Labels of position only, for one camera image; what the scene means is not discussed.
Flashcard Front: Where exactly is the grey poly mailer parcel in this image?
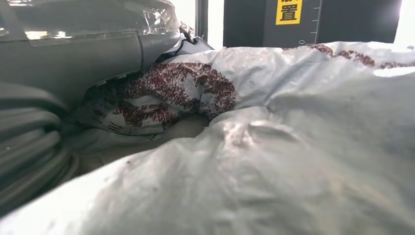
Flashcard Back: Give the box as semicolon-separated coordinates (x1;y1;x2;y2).
0;41;415;235

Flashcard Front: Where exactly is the black inbound scanner machine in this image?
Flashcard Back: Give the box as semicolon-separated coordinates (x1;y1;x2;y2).
223;0;403;48

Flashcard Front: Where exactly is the black yellow instruction label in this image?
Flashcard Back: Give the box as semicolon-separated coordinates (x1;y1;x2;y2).
263;0;323;46

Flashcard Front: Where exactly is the dark window frame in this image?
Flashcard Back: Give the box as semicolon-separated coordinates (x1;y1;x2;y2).
195;0;209;41

